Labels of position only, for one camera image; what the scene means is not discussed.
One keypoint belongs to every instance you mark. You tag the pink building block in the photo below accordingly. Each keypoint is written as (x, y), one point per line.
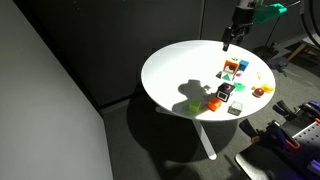
(238, 74)

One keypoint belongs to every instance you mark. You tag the blue building block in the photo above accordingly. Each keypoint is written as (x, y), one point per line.
(243, 65)

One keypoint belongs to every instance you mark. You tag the dark bag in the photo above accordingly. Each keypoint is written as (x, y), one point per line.
(276, 63)

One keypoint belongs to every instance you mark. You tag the wooden bench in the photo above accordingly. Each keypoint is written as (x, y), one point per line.
(305, 46)

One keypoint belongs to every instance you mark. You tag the perforated metal plate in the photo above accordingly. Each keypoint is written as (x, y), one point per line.
(308, 133)

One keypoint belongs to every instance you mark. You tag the black spring clamp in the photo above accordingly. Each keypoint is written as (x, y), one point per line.
(285, 110)

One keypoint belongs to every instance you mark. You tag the dark red plum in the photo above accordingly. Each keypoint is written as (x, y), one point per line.
(258, 92)

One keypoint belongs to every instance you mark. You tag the light green building block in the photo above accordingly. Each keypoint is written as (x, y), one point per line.
(195, 106)

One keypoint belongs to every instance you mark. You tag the purple clamp with orange tip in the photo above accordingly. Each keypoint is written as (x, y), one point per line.
(283, 135)

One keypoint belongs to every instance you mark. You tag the orange fabric dice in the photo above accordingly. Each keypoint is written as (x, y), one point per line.
(231, 66)

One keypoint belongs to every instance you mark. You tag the grey building block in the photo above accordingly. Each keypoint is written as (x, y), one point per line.
(235, 108)

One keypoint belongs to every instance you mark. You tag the teal green building block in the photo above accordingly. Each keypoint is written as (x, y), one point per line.
(239, 87)

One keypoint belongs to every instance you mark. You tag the black fabric cube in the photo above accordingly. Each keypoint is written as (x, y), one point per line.
(225, 92)

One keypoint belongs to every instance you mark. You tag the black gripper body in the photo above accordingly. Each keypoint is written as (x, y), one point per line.
(242, 17)

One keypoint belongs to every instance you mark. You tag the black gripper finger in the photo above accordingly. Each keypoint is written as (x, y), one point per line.
(242, 35)
(227, 38)

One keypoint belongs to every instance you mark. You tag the orange building block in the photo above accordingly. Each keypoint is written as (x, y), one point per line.
(214, 104)

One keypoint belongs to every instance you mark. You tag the white table leg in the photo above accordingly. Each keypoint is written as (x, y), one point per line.
(204, 138)

